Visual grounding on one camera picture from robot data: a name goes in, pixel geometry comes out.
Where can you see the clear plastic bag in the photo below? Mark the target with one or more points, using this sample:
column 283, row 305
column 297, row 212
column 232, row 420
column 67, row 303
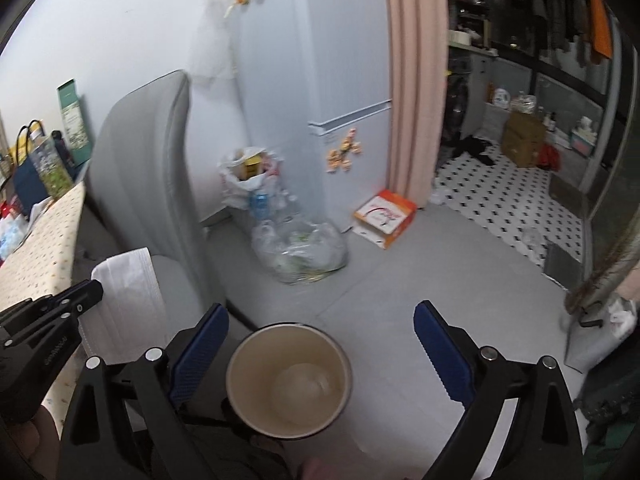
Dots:
column 300, row 255

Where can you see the orange fridge magnets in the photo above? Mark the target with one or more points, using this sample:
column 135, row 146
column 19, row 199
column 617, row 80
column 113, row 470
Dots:
column 345, row 152

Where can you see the white mesh bag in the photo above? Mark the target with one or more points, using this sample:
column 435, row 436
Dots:
column 212, row 45

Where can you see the grey floor mat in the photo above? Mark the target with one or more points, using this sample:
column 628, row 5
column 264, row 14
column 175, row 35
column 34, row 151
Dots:
column 562, row 265

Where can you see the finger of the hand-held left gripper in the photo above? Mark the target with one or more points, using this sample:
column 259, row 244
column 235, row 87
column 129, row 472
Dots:
column 75, row 297

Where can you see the white refrigerator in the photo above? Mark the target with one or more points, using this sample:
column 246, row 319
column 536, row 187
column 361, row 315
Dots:
column 345, row 50

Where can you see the pink curtain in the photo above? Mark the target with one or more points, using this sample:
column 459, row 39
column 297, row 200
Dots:
column 415, row 85

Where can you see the dark hanging clothes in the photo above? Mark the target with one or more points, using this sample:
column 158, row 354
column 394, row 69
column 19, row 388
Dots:
column 555, row 5

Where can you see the orange and white cardboard box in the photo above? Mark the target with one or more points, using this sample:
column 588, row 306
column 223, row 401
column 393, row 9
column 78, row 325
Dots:
column 385, row 217

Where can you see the white face mask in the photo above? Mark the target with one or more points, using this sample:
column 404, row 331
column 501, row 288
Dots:
column 130, row 300

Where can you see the teal storage box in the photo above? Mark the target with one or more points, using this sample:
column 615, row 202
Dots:
column 582, row 140

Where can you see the grey upholstered chair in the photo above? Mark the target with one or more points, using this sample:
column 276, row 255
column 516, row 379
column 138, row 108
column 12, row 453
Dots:
column 145, row 160

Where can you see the white plastic bag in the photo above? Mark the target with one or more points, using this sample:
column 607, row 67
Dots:
column 235, row 180

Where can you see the clear crumpled plastic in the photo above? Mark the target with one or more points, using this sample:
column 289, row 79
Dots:
column 532, row 242

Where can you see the patterned cream pillow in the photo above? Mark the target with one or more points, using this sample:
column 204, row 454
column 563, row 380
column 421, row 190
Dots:
column 40, row 255

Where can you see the blue label plastic bottle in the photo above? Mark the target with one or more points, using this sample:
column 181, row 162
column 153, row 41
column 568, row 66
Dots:
column 259, row 201

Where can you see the navy tote bag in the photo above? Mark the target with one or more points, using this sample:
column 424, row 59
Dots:
column 25, row 185

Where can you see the floral clear bag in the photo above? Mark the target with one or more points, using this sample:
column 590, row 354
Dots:
column 52, row 170

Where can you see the broom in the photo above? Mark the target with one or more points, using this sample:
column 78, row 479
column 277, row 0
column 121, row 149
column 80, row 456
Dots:
column 600, row 280

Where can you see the red bag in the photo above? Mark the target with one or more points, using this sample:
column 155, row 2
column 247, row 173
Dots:
column 550, row 157

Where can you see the orange hanging garment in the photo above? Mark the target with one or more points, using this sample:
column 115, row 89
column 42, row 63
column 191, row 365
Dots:
column 600, row 25

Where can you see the brown doormat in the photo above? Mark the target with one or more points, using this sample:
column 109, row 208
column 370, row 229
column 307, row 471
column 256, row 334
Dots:
column 567, row 191

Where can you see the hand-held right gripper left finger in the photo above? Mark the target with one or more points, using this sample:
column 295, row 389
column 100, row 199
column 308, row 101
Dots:
column 200, row 355

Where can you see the black cloth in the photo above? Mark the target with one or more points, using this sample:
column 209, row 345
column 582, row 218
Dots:
column 472, row 149

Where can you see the blue plastic packet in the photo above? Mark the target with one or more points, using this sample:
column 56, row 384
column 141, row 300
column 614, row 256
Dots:
column 10, row 240

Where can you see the white detergent bottle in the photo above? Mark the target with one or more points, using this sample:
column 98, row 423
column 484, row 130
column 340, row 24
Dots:
column 501, row 97

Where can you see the cream round waste bin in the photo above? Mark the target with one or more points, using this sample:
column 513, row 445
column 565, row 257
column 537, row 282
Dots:
column 260, row 360

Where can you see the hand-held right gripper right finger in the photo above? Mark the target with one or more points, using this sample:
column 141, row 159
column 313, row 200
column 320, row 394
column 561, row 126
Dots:
column 440, row 355

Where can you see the brown cardboard box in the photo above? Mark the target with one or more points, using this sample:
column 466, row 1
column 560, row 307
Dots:
column 522, row 137

